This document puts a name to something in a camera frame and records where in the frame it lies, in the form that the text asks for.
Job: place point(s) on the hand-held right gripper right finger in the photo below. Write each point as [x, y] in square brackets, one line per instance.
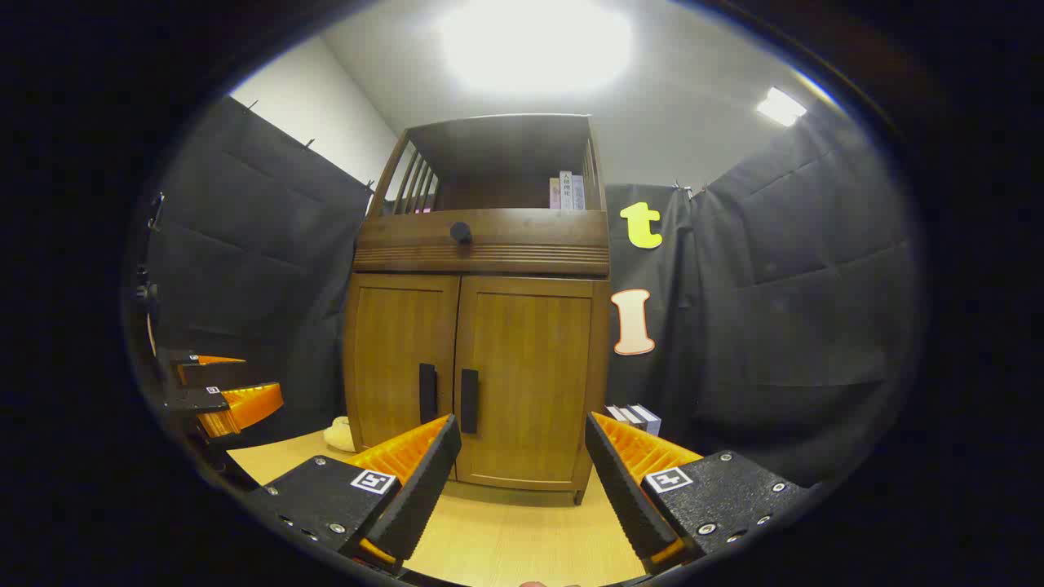
[624, 489]

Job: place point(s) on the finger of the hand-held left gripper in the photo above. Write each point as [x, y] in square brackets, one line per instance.
[183, 359]
[204, 401]

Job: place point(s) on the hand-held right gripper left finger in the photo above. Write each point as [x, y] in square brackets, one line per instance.
[424, 489]

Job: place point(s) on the wooden shoe cabinet door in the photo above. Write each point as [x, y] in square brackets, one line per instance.
[391, 342]
[530, 367]

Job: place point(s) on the wooden double-door shoe cabinet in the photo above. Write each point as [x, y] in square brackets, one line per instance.
[489, 139]

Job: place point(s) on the blue-grey cover book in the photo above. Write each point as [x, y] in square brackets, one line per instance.
[648, 420]

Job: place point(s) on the dark-spined book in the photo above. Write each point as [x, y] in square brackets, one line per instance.
[630, 416]

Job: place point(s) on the white and pink cover book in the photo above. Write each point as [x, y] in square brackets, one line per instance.
[613, 413]

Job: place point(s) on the pale yellow soft object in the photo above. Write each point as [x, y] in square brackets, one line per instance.
[340, 434]

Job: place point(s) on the grey-spined book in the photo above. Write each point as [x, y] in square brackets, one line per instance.
[579, 194]

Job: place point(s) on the pink-spined book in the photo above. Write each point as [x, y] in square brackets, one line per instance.
[554, 194]

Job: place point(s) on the small ceiling light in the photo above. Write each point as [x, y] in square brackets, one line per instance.
[780, 107]

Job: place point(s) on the large ceiling light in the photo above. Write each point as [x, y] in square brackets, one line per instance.
[534, 45]

